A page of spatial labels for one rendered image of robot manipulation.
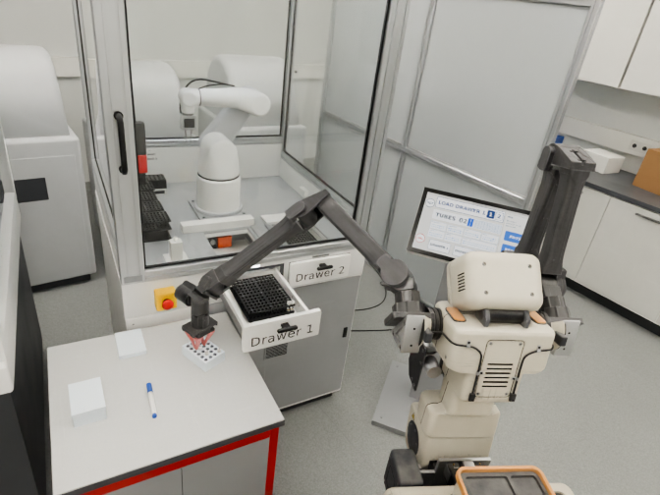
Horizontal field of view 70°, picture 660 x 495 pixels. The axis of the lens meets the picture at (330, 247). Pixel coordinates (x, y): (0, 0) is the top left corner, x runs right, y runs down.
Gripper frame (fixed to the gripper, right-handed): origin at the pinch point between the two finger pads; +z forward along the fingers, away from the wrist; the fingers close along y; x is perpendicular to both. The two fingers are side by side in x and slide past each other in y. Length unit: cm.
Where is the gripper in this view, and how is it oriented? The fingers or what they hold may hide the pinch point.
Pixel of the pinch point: (199, 345)
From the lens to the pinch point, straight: 169.7
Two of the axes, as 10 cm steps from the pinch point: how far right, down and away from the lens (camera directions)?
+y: -6.0, 3.0, -7.4
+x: 7.9, 3.9, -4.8
